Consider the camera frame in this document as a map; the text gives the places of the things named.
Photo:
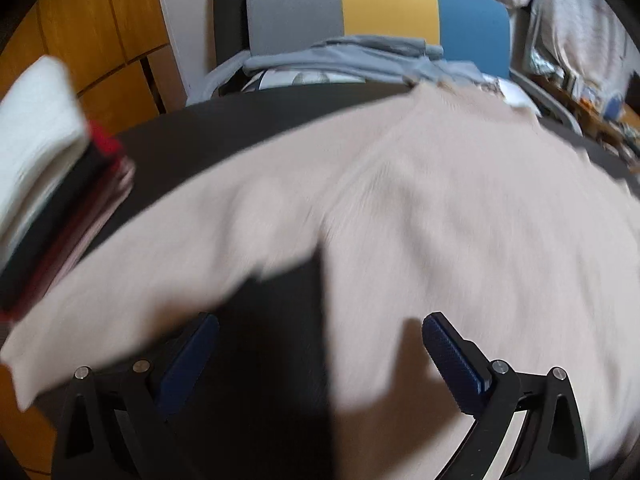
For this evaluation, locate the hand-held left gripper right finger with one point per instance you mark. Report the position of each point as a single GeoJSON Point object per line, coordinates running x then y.
{"type": "Point", "coordinates": [455, 365]}

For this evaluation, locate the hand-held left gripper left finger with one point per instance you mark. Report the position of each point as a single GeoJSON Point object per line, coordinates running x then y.
{"type": "Point", "coordinates": [190, 360]}

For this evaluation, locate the beige knit sweater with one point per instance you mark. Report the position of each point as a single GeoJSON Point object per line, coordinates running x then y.
{"type": "Point", "coordinates": [425, 220]}

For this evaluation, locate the stack of folded clothes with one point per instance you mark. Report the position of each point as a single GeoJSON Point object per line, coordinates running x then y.
{"type": "Point", "coordinates": [107, 142]}

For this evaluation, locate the pink folded cloth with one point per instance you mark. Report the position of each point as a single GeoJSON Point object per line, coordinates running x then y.
{"type": "Point", "coordinates": [107, 195]}

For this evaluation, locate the black folded cloth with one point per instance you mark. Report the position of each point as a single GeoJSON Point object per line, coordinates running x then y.
{"type": "Point", "coordinates": [55, 205]}

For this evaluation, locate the wooden desk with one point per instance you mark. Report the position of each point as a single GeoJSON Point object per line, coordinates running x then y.
{"type": "Point", "coordinates": [595, 122]}

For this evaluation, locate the white folded cloth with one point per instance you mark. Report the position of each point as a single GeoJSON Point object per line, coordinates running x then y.
{"type": "Point", "coordinates": [35, 125]}

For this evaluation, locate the silver foil bag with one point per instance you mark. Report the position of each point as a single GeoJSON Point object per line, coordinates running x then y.
{"type": "Point", "coordinates": [542, 57]}

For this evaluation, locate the grey-blue garment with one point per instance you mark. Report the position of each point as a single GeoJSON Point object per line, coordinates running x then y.
{"type": "Point", "coordinates": [360, 52]}

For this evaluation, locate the black rolled mat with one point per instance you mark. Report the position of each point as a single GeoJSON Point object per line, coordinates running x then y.
{"type": "Point", "coordinates": [227, 15]}

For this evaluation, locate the wooden cabinet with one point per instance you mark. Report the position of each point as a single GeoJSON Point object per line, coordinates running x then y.
{"type": "Point", "coordinates": [90, 15]}

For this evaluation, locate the grey yellow blue chair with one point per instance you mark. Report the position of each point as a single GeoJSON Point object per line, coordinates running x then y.
{"type": "Point", "coordinates": [390, 5]}

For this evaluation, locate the white striped curtain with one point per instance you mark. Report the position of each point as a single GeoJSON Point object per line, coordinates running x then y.
{"type": "Point", "coordinates": [570, 15]}

